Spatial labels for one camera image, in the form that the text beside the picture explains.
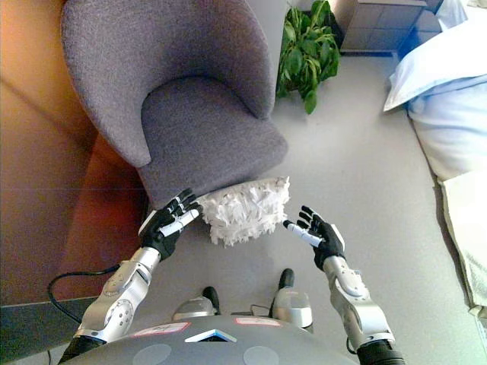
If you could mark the white fringed throw pillow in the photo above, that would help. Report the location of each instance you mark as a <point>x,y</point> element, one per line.
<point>243,213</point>

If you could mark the silver robot leg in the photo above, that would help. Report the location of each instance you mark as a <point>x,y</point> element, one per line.
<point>192,308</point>
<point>293,306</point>

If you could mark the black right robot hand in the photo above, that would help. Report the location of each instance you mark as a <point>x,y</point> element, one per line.
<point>328,241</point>

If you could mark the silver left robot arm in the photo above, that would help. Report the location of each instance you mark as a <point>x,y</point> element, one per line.
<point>118,296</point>

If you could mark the grey drawer cabinet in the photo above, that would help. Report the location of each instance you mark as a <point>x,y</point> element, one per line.
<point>384,26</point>

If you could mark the cream bed blanket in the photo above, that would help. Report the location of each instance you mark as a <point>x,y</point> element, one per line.
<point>468,235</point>

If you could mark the green potted plant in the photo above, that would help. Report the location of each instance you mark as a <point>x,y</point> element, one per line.
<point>308,57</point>

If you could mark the grey fabric armchair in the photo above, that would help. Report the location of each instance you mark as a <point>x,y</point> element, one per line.
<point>171,87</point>

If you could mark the silver right robot leg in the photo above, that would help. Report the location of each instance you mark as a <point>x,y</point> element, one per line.
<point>293,306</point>

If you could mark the grey robot torso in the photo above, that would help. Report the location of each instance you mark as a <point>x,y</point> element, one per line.
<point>213,346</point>

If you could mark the black left robot foot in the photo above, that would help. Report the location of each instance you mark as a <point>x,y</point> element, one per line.
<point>211,296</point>

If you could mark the silver left robot leg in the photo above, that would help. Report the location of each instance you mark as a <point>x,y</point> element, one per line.
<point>192,308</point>

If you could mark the black right robot foot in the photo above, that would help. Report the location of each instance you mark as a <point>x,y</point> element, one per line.
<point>287,277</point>

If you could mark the white bed duvet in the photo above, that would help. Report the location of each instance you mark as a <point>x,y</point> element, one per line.
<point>449,114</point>

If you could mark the black robot foot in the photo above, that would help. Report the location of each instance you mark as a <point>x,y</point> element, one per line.
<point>211,296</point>
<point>287,277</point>

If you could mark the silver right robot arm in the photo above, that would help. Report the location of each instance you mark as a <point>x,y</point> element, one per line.
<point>357,300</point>

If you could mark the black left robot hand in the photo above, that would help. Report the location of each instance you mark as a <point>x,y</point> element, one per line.
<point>160,228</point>

